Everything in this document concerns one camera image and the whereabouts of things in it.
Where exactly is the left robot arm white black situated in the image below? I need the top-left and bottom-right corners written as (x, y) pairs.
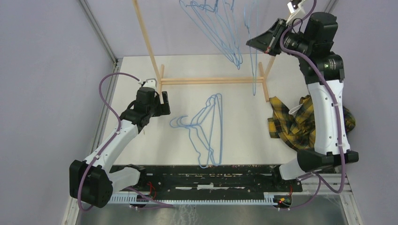
top-left (69, 87), bottom-right (171, 208)

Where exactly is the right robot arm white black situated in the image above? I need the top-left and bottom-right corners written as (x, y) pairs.
top-left (246, 12), bottom-right (359, 180)

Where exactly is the yellow black plaid shirt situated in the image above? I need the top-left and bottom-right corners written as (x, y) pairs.
top-left (268, 95), bottom-right (356, 151)

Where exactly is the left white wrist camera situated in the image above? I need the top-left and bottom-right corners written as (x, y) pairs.
top-left (138, 78), bottom-right (157, 89)

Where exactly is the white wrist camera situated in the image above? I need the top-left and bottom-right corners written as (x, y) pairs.
top-left (286, 0), bottom-right (306, 25)
top-left (138, 78), bottom-right (157, 89)

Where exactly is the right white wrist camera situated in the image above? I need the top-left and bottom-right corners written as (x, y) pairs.
top-left (286, 0), bottom-right (306, 25)

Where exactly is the wooden hanger rack frame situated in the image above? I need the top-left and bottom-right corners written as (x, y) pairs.
top-left (132, 0), bottom-right (276, 102)

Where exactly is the blue wire hanger on table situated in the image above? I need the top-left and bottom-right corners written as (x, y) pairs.
top-left (169, 99), bottom-right (218, 170)

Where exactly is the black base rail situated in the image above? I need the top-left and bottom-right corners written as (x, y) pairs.
top-left (132, 165), bottom-right (303, 201)

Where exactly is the white slotted cable duct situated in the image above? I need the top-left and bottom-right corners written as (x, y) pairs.
top-left (108, 192), bottom-right (291, 206)

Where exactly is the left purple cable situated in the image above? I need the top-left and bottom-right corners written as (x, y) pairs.
top-left (76, 72), bottom-right (174, 213)

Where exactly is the purple cable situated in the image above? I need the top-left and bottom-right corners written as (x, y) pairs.
top-left (76, 72), bottom-right (174, 213)
top-left (279, 0), bottom-right (348, 210)

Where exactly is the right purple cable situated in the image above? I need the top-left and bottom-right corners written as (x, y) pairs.
top-left (279, 0), bottom-right (348, 210)

